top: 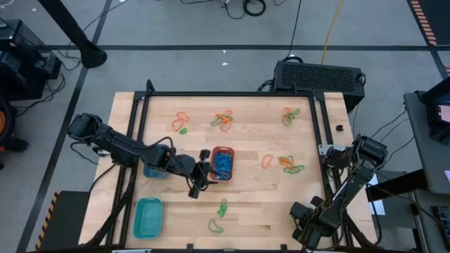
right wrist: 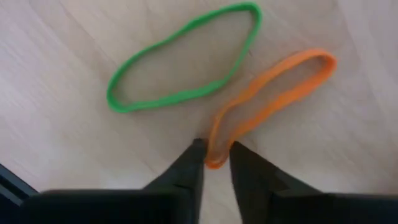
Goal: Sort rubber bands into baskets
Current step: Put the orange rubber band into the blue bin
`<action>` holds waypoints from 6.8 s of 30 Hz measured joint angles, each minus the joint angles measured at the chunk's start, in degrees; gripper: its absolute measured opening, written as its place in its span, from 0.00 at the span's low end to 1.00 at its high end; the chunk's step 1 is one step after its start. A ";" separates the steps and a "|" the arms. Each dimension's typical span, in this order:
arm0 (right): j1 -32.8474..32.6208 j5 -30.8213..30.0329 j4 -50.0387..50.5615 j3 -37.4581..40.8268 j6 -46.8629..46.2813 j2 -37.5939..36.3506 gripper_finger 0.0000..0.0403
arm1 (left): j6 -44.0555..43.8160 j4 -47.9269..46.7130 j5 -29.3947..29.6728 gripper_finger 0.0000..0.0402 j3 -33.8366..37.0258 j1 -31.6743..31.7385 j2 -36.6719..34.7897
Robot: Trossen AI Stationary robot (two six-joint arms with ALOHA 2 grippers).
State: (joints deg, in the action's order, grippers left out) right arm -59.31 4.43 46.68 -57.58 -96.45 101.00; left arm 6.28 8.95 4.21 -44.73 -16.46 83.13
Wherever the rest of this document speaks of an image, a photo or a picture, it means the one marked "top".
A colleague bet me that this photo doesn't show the bright teal plastic basket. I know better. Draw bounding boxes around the bright teal plastic basket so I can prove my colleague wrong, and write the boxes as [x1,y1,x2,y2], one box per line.
[132,197,164,240]

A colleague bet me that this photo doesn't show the black hazard-striped floor mat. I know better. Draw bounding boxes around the black hazard-striped floor mat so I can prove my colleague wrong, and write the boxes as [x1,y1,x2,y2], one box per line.
[407,0,450,47]
[34,190,91,252]

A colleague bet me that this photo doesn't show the black monitor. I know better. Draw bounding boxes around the black monitor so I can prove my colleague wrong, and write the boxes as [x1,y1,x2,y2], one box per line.
[420,77,450,145]

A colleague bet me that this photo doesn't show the blue rubber band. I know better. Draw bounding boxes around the blue rubber band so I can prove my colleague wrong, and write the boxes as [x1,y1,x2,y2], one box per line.
[213,151,233,168]
[213,164,233,181]

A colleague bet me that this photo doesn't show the grey desk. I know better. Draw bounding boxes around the grey desk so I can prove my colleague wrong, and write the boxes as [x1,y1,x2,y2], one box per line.
[403,90,450,196]

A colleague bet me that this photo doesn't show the orange plastic basket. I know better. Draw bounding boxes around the orange plastic basket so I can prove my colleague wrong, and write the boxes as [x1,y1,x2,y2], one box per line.
[209,145,236,182]

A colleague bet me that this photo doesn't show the thin black cable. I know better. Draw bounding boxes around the thin black cable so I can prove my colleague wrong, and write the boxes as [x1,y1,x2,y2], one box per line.
[283,0,303,63]

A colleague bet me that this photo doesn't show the black perforated computer case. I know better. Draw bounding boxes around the black perforated computer case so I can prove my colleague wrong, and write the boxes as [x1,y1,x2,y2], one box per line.
[273,60,366,114]

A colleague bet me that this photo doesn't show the yellow cable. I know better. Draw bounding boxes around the yellow cable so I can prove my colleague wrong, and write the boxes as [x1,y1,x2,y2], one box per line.
[320,0,345,65]

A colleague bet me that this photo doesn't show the black equipment cart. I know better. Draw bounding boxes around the black equipment cart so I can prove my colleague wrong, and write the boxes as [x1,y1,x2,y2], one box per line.
[0,19,64,102]

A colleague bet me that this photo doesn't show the black keyboard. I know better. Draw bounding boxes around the black keyboard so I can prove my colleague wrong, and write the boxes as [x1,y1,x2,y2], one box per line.
[431,205,450,244]

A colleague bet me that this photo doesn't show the top-centre rubber band pile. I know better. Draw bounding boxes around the top-centre rubber band pile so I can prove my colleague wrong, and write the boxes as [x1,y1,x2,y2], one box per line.
[210,111,233,127]

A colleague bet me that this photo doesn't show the black pole stand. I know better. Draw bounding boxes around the black pole stand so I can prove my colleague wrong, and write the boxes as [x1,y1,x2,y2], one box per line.
[37,0,108,70]

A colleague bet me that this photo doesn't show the dark teal plastic basket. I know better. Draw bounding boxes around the dark teal plastic basket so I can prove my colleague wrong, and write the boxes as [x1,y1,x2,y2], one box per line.
[143,164,170,180]

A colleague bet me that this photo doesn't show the coiled black cable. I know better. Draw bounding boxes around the coiled black cable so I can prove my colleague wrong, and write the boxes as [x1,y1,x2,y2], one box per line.
[242,0,267,18]

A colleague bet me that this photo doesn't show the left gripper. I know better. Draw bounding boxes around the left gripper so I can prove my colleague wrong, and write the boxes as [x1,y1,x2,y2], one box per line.
[188,149,221,200]

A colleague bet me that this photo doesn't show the black beam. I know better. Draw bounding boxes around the black beam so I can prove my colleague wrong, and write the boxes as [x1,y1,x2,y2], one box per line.
[365,168,428,203]

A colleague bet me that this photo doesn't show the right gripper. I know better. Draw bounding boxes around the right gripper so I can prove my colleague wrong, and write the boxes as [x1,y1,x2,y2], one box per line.
[289,196,333,249]

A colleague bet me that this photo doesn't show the black orange wheeled machine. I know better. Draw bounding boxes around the black orange wheeled machine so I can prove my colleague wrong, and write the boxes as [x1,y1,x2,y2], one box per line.
[0,96,30,172]

